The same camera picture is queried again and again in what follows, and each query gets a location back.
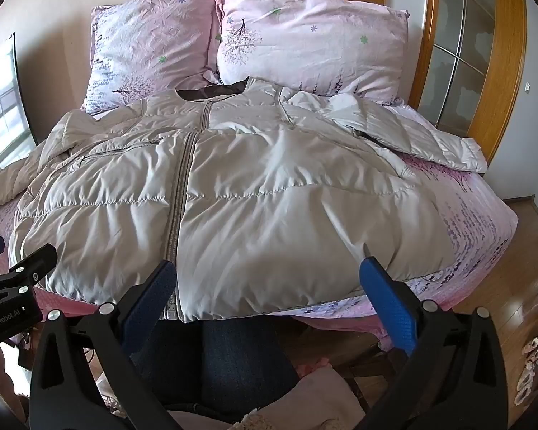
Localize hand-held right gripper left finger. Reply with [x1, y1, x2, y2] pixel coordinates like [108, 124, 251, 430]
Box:
[28, 259, 184, 430]

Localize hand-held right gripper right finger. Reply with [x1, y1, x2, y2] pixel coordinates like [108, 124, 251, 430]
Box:
[359, 256, 509, 430]

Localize beige puffer jacket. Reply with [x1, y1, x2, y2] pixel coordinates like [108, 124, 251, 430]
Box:
[0, 76, 489, 323]

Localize pink floral bed sheet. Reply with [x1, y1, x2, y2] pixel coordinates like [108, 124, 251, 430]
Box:
[0, 99, 519, 352]

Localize person's legs in dark jeans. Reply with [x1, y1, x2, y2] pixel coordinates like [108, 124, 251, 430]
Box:
[133, 317, 302, 418]

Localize dark framed window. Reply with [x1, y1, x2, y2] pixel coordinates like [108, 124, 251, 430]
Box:
[0, 33, 37, 172]

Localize pink fluffy slipper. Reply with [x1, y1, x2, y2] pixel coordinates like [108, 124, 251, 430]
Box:
[521, 337, 538, 366]
[515, 365, 536, 409]

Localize pink floral pillow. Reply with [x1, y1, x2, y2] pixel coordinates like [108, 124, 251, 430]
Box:
[81, 0, 220, 115]
[208, 0, 411, 106]

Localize glass pane door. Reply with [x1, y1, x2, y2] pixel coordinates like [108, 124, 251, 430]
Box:
[408, 0, 496, 129]

